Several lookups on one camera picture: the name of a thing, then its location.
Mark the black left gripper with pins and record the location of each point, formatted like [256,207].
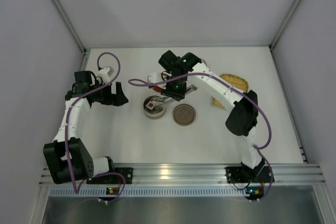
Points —
[113,94]

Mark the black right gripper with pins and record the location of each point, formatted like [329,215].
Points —
[175,93]

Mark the sushi roll red centre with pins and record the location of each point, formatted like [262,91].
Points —
[150,105]

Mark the metal tongs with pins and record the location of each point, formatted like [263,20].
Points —
[162,102]

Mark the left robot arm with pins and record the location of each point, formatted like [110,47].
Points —
[66,156]

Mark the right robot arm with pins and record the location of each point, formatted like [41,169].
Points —
[242,119]

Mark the red round lid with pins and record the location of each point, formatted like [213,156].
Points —
[157,89]

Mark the brown round lid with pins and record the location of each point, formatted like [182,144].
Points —
[184,115]

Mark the beige-banded steel bowl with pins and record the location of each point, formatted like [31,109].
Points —
[154,114]

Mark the bamboo tray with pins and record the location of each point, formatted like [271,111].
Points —
[236,81]

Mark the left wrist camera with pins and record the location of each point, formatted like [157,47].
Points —
[106,74]

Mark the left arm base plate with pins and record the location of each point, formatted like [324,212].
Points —
[122,175]

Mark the aluminium mounting rail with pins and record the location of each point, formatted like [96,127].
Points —
[215,175]

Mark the left frame post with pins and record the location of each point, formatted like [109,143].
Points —
[67,22]

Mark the frame post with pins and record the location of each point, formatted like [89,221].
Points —
[285,23]
[67,22]

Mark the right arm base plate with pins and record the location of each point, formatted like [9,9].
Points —
[243,175]

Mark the slotted cable duct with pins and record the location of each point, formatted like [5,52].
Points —
[154,192]

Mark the right frame post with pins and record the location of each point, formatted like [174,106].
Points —
[285,23]

